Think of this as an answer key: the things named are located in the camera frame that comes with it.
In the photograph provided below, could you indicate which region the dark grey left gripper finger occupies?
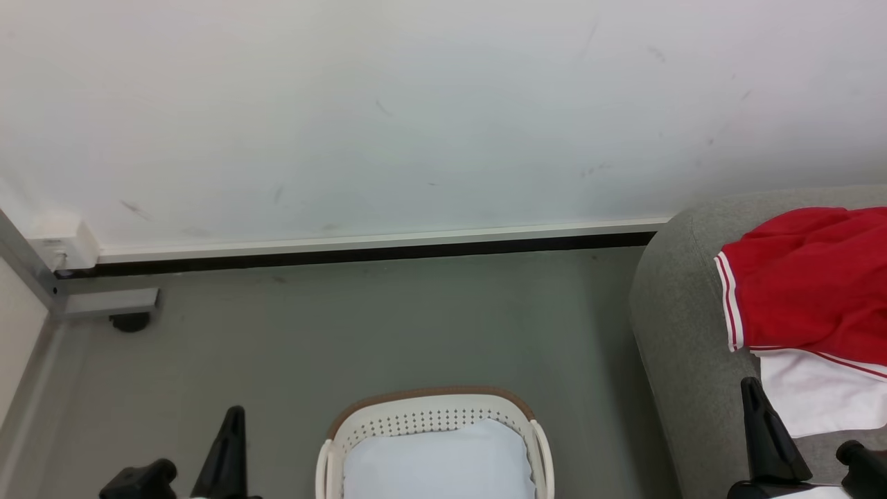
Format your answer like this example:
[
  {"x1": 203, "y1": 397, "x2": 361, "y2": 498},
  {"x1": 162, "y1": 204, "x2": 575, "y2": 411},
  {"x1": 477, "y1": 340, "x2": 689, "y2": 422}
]
[{"x1": 190, "y1": 405, "x2": 248, "y2": 499}]

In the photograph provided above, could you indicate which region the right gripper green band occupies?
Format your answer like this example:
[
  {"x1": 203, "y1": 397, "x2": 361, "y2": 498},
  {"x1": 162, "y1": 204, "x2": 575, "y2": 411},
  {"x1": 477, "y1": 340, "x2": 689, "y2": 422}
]
[{"x1": 726, "y1": 377, "x2": 854, "y2": 499}]

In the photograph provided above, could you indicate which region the red white-trimmed garment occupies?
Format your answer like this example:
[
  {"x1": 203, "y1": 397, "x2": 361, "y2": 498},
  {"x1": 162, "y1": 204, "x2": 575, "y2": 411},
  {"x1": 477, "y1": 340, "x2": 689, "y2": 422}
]
[{"x1": 714, "y1": 206, "x2": 887, "y2": 439}]

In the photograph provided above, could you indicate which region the white plastic laundry basket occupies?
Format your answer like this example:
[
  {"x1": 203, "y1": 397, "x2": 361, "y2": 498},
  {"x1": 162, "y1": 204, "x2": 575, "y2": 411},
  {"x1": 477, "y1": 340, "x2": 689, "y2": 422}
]
[{"x1": 315, "y1": 385, "x2": 556, "y2": 499}]

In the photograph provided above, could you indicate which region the grey fabric sofa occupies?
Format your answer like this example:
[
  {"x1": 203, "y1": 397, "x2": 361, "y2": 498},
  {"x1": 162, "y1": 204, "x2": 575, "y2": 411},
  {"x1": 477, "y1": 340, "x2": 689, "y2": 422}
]
[{"x1": 629, "y1": 185, "x2": 887, "y2": 499}]

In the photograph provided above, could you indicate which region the pale blue garment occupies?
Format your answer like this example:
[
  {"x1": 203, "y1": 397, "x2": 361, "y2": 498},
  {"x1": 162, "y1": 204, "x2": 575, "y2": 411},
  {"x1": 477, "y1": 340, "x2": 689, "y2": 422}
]
[{"x1": 342, "y1": 417, "x2": 537, "y2": 499}]

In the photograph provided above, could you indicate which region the white corner block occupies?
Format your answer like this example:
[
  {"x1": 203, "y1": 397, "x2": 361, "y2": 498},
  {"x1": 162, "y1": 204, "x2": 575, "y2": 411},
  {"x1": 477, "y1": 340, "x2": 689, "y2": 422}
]
[{"x1": 28, "y1": 220, "x2": 100, "y2": 272}]

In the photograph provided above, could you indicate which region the white and black wall baseboard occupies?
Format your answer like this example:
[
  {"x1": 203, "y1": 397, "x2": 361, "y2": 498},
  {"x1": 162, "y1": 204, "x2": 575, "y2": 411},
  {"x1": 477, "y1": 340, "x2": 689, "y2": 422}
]
[{"x1": 55, "y1": 217, "x2": 671, "y2": 279}]

